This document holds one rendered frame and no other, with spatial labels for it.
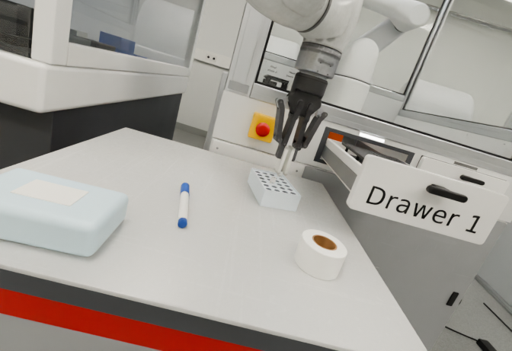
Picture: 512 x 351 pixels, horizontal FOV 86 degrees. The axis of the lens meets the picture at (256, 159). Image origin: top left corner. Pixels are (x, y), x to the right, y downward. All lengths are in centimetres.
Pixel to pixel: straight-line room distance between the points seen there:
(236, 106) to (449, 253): 88
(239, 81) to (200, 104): 339
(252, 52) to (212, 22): 342
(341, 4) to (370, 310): 51
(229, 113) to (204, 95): 335
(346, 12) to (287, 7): 14
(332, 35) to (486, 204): 44
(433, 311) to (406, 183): 80
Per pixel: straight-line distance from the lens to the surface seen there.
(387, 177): 57
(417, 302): 127
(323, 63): 62
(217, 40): 418
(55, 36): 74
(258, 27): 84
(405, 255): 113
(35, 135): 85
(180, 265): 37
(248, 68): 83
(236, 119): 84
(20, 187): 42
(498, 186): 115
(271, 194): 57
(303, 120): 64
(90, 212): 37
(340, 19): 61
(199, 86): 420
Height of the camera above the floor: 99
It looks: 15 degrees down
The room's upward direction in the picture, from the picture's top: 17 degrees clockwise
